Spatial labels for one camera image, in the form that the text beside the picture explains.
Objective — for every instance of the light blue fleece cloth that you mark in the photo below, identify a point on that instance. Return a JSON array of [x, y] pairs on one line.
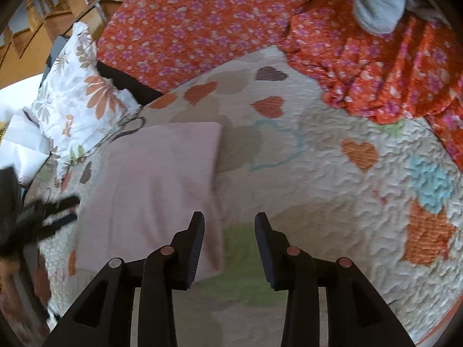
[[376, 0]]

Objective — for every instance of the orange floral blanket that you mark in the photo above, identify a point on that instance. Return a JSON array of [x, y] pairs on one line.
[[253, 25]]

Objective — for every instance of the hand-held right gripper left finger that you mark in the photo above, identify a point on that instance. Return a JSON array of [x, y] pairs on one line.
[[195, 245]]

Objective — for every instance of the heart-patterned quilted bedspread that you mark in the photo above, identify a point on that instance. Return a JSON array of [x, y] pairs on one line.
[[307, 195]]

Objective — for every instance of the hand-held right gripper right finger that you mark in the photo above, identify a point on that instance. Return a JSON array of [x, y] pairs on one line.
[[263, 249]]

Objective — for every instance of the white floral pillow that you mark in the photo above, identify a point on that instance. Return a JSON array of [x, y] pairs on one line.
[[77, 97]]

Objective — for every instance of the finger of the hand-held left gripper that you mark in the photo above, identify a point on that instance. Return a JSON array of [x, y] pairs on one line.
[[59, 213]]

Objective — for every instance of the pink small cloth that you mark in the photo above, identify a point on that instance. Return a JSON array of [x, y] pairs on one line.
[[152, 195]]

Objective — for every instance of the wooden stair railing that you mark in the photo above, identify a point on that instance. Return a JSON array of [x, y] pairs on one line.
[[50, 18]]

